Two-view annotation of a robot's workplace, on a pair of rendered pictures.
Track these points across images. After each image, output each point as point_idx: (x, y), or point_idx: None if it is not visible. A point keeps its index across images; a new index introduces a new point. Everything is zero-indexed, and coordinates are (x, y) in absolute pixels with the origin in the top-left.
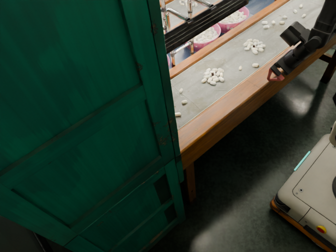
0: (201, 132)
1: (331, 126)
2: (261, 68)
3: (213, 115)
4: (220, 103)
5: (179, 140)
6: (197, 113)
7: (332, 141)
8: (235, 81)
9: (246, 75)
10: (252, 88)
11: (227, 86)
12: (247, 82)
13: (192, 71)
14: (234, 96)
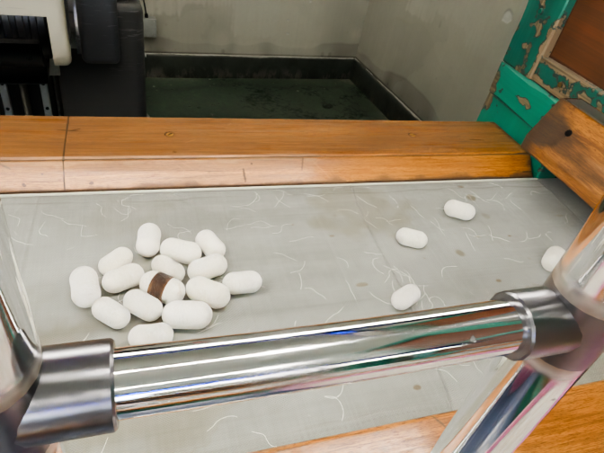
0: (399, 124)
1: (35, 43)
2: None
3: (330, 136)
4: (274, 148)
5: (478, 138)
6: (372, 187)
7: (70, 52)
8: (91, 208)
9: (7, 204)
10: (93, 128)
11: (157, 208)
12: (75, 152)
13: (253, 409)
14: (194, 140)
